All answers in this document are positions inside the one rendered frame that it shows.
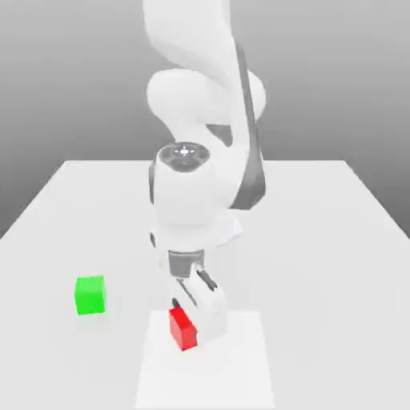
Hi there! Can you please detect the small green cube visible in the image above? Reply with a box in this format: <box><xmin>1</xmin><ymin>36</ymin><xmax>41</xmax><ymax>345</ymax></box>
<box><xmin>74</xmin><ymin>275</ymin><xmax>107</xmax><ymax>317</ymax></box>

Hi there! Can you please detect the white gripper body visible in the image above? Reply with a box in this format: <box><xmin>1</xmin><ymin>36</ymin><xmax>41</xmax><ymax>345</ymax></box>
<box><xmin>175</xmin><ymin>275</ymin><xmax>229</xmax><ymax>346</ymax></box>

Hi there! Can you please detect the small red cube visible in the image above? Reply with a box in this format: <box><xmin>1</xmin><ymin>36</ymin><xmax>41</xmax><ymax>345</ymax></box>
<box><xmin>168</xmin><ymin>306</ymin><xmax>199</xmax><ymax>352</ymax></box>

